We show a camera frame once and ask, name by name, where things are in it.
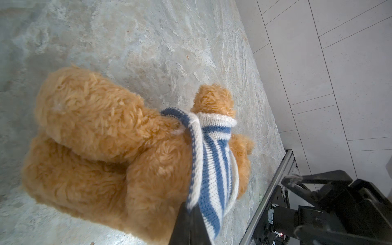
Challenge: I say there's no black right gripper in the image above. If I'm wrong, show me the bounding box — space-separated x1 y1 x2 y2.
281 170 392 245

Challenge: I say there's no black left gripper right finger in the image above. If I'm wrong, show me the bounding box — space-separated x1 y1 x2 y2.
190 205 211 245

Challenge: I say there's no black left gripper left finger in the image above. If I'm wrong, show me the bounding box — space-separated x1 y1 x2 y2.
168 202 191 245

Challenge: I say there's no blue white striped sweater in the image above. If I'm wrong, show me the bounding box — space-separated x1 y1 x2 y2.
161 107 239 244

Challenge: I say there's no brown teddy bear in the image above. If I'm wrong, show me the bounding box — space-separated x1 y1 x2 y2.
21 65 255 245

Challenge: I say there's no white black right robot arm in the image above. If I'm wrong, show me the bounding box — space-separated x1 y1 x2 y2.
268 170 392 245

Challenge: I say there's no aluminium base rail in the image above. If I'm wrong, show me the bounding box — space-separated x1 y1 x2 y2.
239 150 297 245

